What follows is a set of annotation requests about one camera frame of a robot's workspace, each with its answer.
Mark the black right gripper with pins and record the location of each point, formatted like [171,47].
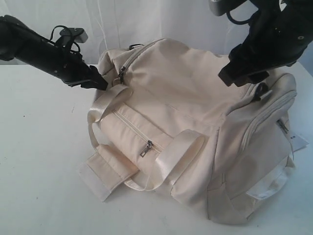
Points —
[277,35]

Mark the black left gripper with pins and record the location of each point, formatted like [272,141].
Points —
[58,60]

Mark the cream fabric duffel bag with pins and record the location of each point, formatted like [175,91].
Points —
[168,123]

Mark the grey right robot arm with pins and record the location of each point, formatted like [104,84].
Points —
[224,7]

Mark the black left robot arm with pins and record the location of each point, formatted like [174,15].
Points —
[17,41]

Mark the white backdrop curtain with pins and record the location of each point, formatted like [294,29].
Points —
[112,24]

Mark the white paper product tag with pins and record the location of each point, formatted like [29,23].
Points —
[297,142]

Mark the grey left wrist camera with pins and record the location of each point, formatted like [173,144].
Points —
[77,35]

